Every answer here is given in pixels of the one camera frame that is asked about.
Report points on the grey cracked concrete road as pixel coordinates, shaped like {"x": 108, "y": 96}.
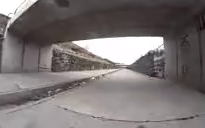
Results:
{"x": 130, "y": 93}

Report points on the concrete overpass bridge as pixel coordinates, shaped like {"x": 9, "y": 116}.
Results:
{"x": 100, "y": 20}

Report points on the raised concrete pavement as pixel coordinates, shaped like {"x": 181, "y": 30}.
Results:
{"x": 33, "y": 80}

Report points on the stone embankment wall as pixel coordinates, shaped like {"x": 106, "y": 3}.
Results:
{"x": 76, "y": 60}

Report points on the dark long boundary wall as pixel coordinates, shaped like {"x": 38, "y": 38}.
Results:
{"x": 143, "y": 63}

